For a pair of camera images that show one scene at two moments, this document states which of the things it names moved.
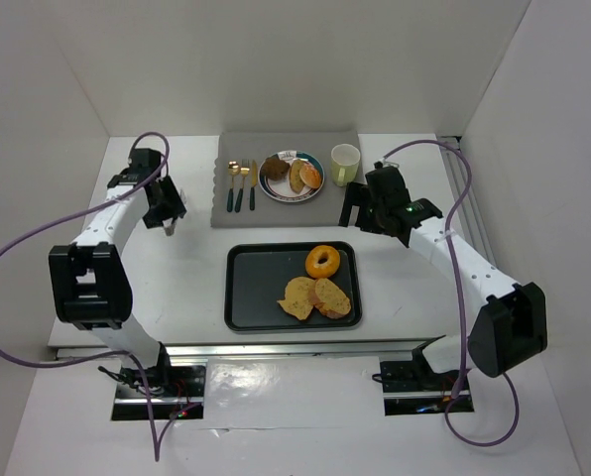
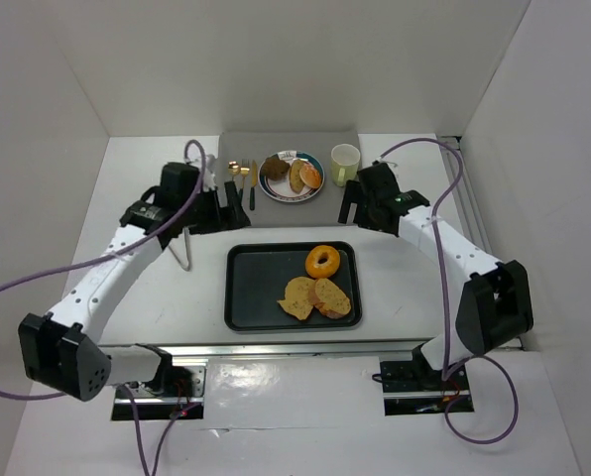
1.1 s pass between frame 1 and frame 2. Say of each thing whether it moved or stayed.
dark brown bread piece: stayed
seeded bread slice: stayed
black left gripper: moved
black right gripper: stayed
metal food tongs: moved
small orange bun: stayed
